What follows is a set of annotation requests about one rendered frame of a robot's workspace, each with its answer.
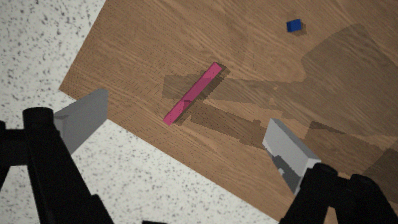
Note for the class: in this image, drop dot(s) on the small blue cube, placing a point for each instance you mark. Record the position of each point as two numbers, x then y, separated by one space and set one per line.
293 25

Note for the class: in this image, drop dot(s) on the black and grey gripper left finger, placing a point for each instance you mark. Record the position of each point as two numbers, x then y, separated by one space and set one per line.
60 193

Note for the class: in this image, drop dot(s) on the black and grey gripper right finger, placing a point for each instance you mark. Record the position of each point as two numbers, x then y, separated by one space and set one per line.
313 183

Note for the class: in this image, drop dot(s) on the pink rod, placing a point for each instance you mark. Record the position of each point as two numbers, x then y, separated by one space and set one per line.
192 93

